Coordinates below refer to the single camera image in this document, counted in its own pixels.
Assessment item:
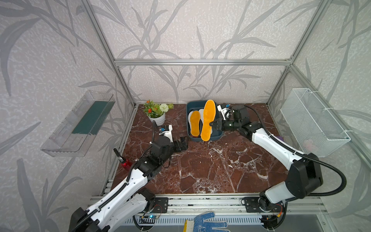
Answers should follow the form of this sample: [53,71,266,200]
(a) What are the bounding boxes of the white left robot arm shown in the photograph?
[69,123,188,232]

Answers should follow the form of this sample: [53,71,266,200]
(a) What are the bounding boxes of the blue white work glove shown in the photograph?
[183,211,230,232]

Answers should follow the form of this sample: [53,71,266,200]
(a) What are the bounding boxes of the green circuit board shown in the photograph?
[140,214,161,223]

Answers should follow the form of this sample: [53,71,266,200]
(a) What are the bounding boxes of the white wire mesh basket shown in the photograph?
[281,88,351,158]

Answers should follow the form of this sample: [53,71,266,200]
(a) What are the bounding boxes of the white insole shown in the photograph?
[199,109,204,124]
[187,111,193,129]

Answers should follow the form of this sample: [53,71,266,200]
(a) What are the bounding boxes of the clear acrylic wall shelf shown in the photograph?
[41,90,116,158]

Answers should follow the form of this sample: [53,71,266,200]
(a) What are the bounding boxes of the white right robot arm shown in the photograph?
[203,101,347,206]

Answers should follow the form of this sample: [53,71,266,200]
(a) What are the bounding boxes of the yellow fuzzy insole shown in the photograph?
[201,100,216,141]
[190,111,200,137]

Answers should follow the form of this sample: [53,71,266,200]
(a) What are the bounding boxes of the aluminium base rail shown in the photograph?
[156,193,328,216]

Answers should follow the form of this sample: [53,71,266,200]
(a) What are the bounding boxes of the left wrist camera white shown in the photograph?
[159,125,174,143]

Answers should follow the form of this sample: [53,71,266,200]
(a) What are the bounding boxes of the potted artificial plant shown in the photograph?
[143,100,174,126]

